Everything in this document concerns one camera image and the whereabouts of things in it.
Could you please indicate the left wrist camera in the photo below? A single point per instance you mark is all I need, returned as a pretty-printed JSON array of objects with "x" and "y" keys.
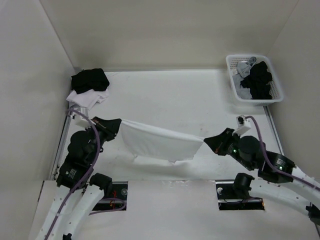
[{"x": 79, "y": 119}]

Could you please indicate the metal table rail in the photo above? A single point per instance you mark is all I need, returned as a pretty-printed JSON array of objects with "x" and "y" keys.
[
  {"x": 271, "y": 122},
  {"x": 60, "y": 147}
]

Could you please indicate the grey tank top in basket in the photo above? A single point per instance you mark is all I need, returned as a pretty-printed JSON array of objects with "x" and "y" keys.
[{"x": 241, "y": 71}]

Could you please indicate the black tank top in basket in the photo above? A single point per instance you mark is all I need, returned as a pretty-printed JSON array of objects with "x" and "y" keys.
[{"x": 258, "y": 82}]

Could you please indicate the folded black tank top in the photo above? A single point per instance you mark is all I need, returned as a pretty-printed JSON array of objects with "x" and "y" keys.
[{"x": 89, "y": 79}]

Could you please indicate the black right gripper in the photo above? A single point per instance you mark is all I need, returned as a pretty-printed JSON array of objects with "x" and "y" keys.
[{"x": 217, "y": 143}]

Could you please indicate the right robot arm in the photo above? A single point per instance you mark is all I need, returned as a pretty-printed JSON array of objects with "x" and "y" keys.
[{"x": 278, "y": 177}]

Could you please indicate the folded white tank top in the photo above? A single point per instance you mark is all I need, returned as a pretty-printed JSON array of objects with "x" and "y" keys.
[{"x": 88, "y": 99}]

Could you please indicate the right metal table rail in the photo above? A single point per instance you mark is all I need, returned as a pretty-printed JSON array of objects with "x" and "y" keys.
[{"x": 271, "y": 122}]

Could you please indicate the white tank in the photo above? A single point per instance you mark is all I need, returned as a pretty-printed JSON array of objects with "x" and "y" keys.
[
  {"x": 156, "y": 149},
  {"x": 88, "y": 99}
]

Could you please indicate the white plastic basket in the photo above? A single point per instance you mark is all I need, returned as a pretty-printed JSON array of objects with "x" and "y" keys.
[{"x": 276, "y": 91}]

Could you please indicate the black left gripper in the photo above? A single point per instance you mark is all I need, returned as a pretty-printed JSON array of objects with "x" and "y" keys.
[{"x": 110, "y": 127}]

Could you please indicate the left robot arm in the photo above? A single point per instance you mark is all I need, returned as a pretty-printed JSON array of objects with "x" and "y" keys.
[{"x": 78, "y": 189}]

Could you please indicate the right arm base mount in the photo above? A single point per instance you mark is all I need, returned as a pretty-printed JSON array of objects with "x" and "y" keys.
[{"x": 229, "y": 201}]

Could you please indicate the left metal table rail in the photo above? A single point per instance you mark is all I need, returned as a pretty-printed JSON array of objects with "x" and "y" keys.
[{"x": 60, "y": 147}]

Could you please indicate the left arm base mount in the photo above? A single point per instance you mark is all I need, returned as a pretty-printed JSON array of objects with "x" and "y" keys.
[{"x": 115, "y": 199}]

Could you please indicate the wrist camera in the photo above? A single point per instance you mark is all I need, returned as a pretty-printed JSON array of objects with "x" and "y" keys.
[
  {"x": 79, "y": 119},
  {"x": 243, "y": 124}
]

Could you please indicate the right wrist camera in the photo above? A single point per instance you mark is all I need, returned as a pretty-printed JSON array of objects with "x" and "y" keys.
[{"x": 243, "y": 124}]

